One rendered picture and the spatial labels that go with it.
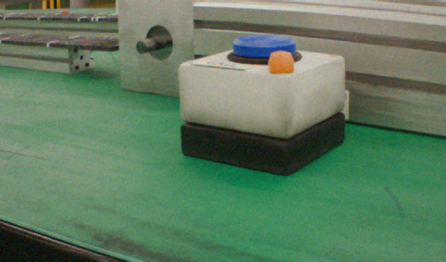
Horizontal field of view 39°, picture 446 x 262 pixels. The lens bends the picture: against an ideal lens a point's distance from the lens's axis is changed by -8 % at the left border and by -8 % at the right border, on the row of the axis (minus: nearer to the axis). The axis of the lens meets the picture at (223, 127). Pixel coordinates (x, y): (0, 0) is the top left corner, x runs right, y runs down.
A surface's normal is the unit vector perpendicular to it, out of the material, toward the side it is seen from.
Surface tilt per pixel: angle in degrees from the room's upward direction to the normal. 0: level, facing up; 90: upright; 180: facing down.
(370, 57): 90
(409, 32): 90
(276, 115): 90
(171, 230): 0
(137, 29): 90
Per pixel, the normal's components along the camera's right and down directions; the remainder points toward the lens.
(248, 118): -0.58, 0.25
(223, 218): -0.03, -0.96
